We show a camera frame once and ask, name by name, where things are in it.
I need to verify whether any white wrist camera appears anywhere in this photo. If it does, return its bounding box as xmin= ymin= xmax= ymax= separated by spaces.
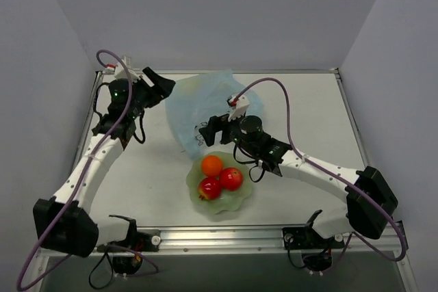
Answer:
xmin=227 ymin=94 xmax=250 ymax=122
xmin=103 ymin=55 xmax=140 ymax=82

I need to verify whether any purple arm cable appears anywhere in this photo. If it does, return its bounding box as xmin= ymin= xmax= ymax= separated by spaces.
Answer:
xmin=16 ymin=49 xmax=160 ymax=291
xmin=232 ymin=78 xmax=410 ymax=262

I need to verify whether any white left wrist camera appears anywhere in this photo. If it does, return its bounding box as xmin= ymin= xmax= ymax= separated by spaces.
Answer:
xmin=103 ymin=55 xmax=140 ymax=82

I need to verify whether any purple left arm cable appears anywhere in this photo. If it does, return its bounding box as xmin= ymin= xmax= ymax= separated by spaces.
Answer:
xmin=16 ymin=49 xmax=160 ymax=291

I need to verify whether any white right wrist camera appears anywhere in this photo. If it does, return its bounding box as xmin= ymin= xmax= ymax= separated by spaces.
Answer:
xmin=227 ymin=94 xmax=250 ymax=122

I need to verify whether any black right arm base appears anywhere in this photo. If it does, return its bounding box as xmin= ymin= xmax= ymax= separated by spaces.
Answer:
xmin=282 ymin=226 xmax=345 ymax=273

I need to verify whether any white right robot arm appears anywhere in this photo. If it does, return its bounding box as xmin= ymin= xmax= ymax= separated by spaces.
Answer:
xmin=198 ymin=115 xmax=398 ymax=246

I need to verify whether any aluminium front rail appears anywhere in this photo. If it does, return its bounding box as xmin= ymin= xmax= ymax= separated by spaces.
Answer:
xmin=85 ymin=222 xmax=409 ymax=255

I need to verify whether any red fake apple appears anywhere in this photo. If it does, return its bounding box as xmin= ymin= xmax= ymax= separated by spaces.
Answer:
xmin=219 ymin=167 xmax=244 ymax=191

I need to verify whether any red fake pomegranate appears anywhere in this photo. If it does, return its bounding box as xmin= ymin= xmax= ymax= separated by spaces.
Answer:
xmin=198 ymin=177 xmax=222 ymax=200

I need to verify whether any light blue plastic bag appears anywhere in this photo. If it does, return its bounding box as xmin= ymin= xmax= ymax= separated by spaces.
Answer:
xmin=165 ymin=70 xmax=245 ymax=160

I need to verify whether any orange fake orange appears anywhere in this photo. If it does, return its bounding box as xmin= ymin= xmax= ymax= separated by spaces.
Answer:
xmin=201 ymin=155 xmax=224 ymax=177

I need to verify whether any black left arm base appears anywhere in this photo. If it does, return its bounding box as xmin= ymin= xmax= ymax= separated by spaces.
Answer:
xmin=96 ymin=215 xmax=161 ymax=277

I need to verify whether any green flower-shaped glass bowl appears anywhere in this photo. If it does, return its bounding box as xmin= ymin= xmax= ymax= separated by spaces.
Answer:
xmin=185 ymin=151 xmax=253 ymax=215

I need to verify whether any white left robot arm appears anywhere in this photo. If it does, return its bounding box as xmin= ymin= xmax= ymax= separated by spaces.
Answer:
xmin=33 ymin=67 xmax=176 ymax=257

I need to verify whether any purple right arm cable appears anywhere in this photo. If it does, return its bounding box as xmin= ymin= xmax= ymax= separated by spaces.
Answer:
xmin=232 ymin=78 xmax=410 ymax=262

